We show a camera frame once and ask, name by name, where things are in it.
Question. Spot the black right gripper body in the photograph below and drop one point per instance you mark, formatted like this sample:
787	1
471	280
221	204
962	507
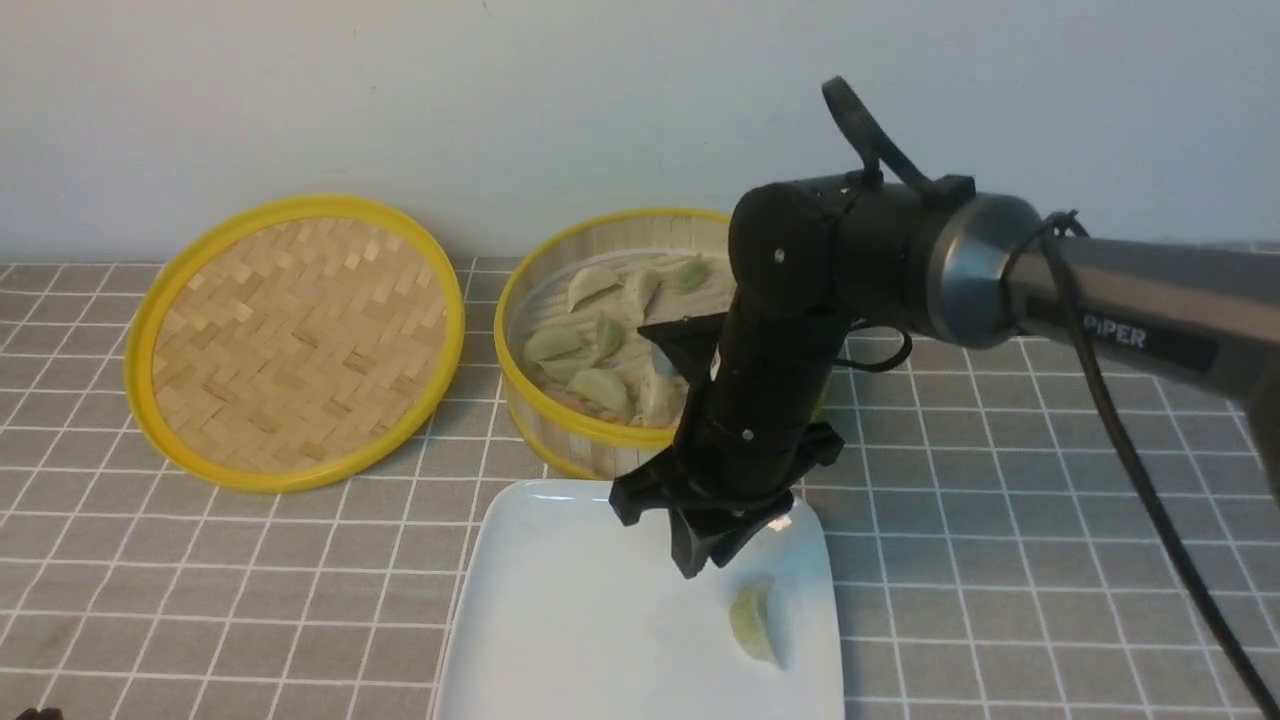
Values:
748	430

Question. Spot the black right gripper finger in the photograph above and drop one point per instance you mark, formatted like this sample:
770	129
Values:
694	543
742	529

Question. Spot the green dumpling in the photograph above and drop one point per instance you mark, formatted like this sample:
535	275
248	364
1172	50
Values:
749	621
690	275

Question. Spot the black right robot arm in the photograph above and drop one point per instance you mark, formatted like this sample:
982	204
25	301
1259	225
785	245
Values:
813	259

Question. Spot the white square plate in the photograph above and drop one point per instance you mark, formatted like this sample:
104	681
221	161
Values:
566	614

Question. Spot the green dumpling steamer front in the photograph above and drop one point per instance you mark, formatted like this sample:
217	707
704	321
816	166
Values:
605	388

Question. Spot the green dumpling steamer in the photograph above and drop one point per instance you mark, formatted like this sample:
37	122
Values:
550	342
605	388

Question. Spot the bamboo steamer basket yellow rim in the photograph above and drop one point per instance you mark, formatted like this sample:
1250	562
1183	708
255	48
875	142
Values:
576	437

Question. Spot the green dumpling in steamer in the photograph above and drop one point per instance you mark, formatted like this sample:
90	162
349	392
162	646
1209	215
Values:
690	275

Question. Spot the white dumpling in steamer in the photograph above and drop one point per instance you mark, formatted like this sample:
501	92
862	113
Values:
638	291

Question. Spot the white dumpling steamer rear left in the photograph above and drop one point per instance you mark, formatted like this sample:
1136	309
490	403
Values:
589	282

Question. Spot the green dumpling steamer left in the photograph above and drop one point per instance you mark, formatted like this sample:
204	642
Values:
550	342

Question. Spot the grey checked tablecloth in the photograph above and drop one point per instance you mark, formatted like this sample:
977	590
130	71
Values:
989	556

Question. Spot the woven bamboo steamer lid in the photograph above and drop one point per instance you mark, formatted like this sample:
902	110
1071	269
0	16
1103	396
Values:
296	344

